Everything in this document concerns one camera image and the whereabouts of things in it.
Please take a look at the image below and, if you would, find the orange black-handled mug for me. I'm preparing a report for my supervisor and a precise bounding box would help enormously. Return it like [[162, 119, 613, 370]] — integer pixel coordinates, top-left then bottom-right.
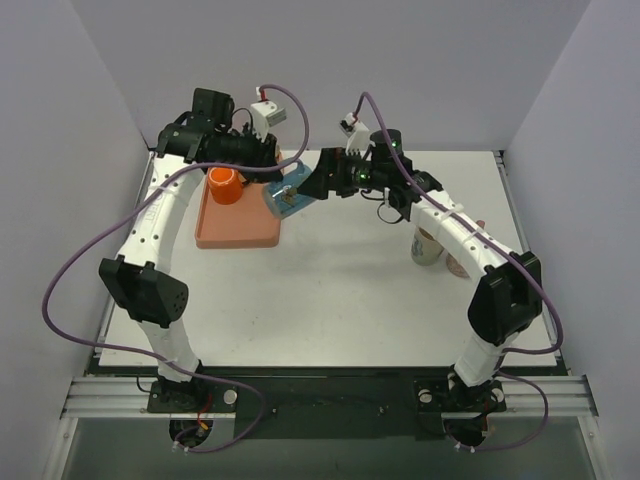
[[206, 167, 244, 205]]

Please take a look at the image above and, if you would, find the blue mug orange interior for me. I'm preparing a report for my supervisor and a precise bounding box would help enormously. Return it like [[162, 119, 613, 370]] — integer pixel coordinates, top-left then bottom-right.
[[262, 161, 315, 220]]

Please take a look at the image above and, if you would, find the cream seahorse mug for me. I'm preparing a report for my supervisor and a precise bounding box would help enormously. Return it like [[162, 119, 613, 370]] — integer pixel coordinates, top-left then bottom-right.
[[411, 227, 444, 266]]

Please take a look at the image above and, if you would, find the pink ghost pumpkin mug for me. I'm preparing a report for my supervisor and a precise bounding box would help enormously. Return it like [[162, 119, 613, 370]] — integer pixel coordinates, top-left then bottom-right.
[[445, 253, 469, 279]]

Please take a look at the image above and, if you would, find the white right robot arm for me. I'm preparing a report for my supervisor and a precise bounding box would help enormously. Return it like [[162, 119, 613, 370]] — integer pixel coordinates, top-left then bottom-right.
[[297, 130, 542, 409]]

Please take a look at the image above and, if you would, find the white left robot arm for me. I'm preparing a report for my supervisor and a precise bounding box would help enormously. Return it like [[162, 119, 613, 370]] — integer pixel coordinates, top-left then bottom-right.
[[99, 88, 286, 412]]

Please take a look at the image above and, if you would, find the salmon plastic tray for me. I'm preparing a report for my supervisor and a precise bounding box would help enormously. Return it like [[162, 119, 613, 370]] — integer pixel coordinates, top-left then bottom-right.
[[195, 173, 281, 249]]

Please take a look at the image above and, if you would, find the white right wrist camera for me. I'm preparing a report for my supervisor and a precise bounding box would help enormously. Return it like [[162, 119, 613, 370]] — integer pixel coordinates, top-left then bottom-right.
[[340, 113, 370, 154]]

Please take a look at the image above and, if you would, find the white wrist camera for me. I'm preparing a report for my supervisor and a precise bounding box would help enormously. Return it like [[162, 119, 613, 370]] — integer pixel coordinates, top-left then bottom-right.
[[340, 113, 370, 154], [249, 100, 287, 141]]

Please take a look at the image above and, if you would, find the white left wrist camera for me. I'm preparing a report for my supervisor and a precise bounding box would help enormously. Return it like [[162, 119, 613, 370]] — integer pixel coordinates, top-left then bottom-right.
[[249, 100, 287, 141]]

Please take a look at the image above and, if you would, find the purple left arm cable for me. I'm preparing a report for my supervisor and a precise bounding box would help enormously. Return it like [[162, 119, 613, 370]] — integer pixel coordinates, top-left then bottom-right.
[[42, 83, 312, 455]]

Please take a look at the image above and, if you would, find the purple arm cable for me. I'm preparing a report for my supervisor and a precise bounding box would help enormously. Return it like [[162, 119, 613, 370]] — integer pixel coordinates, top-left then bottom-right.
[[42, 83, 312, 455], [349, 91, 565, 454]]

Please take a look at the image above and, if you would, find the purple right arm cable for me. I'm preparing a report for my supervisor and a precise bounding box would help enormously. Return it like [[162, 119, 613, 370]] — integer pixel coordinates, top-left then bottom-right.
[[349, 91, 565, 454]]

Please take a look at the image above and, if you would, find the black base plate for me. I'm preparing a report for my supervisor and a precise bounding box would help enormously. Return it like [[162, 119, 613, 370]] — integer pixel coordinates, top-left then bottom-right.
[[146, 367, 506, 450]]

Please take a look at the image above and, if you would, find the aluminium front rail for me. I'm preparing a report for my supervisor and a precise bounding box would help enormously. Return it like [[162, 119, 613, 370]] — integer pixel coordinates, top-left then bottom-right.
[[62, 376, 598, 420]]

